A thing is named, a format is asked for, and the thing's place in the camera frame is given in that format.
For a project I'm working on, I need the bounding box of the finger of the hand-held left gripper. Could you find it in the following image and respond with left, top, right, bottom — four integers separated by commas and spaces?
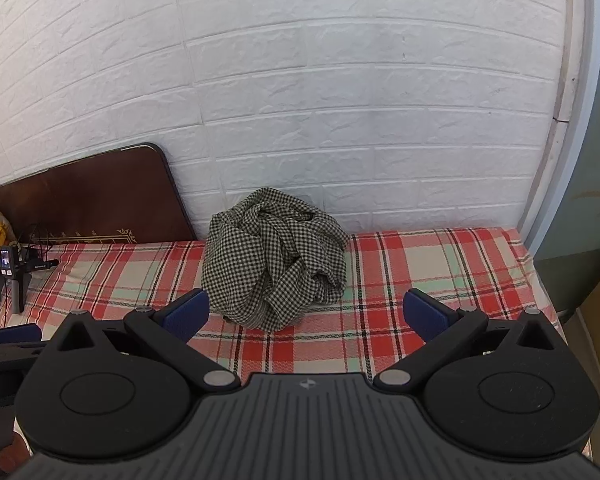
0, 324, 46, 361

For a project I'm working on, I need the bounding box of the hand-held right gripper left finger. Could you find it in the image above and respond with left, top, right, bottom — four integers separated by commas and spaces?
44, 288, 241, 392

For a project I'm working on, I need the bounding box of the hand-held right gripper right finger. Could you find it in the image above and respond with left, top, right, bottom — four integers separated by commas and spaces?
373, 288, 567, 392

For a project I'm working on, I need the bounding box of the checkered green white cloth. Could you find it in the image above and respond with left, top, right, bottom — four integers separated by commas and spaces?
201, 187, 351, 332

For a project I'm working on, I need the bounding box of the red plaid blanket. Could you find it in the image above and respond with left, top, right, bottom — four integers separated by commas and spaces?
0, 227, 563, 376

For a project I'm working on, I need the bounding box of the idle black hand-held device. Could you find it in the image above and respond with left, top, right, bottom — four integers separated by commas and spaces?
0, 245, 61, 313

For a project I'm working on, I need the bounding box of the brown folding table board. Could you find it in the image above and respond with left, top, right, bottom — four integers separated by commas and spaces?
0, 142, 198, 247

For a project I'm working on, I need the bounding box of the white door trim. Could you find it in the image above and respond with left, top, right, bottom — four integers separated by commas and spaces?
520, 0, 600, 246

